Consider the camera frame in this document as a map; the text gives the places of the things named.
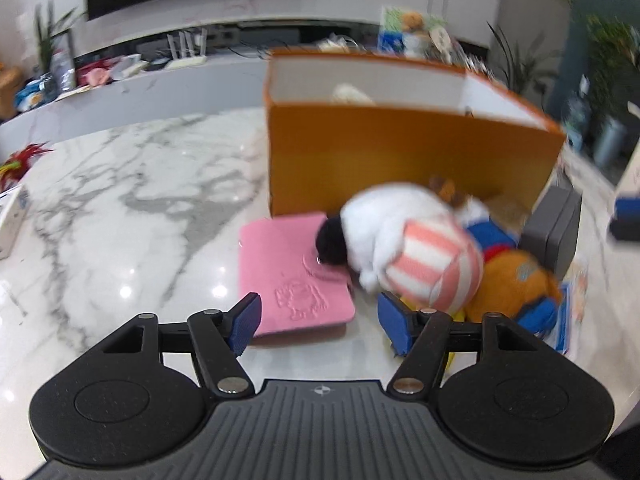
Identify pink embossed notebook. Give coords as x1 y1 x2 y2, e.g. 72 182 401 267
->
237 211 357 338

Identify orange cardboard box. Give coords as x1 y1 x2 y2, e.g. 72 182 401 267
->
263 49 568 221

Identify blue and green painting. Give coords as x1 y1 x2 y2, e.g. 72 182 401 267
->
377 6 448 56

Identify dark grey gift box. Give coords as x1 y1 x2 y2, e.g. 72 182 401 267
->
520 185 583 278

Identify potted long-leaf plant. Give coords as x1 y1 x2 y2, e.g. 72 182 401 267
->
487 22 563 106

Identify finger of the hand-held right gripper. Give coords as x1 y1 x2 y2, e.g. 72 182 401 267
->
607 195 640 242

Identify round white hand fan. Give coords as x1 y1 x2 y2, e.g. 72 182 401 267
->
430 25 453 53

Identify green plant in glass vase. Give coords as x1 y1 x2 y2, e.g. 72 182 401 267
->
32 0 88 96

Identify white carton box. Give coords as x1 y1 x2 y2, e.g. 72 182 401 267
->
0 185 28 261

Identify blue snack packets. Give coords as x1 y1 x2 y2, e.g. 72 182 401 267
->
15 77 53 111

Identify red feather toy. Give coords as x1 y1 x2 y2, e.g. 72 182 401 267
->
0 142 55 193

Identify illustrated children's book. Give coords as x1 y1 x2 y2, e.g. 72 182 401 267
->
550 255 591 356

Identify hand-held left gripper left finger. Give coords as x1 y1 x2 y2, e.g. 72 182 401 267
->
100 292 262 398

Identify small brown teddy bear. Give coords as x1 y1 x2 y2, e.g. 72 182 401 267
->
400 10 427 36

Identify cream crochet doll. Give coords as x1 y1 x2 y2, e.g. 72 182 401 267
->
332 84 376 106

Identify white marble TV console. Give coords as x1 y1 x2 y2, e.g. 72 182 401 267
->
0 17 493 133

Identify orange plush toy blue clothes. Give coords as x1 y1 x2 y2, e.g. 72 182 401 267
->
430 175 564 335

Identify grey metal bin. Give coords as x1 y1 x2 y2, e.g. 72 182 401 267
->
595 115 628 168

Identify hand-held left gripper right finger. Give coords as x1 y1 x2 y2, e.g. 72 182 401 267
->
377 292 543 397

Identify white crochet pots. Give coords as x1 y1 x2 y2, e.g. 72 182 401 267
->
405 35 432 58

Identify tall leafy houseplant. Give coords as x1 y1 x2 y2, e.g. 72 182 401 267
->
585 15 640 126

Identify black photo frame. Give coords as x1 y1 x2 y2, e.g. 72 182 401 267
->
50 30 77 93

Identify pink small box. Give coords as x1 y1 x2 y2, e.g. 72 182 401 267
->
82 62 113 87

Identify panda plush with pink stripes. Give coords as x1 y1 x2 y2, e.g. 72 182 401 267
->
314 182 485 317

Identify gold vase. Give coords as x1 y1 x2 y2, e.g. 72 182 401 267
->
0 65 23 121

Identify white router with antennas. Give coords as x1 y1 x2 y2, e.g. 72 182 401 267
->
165 30 208 70

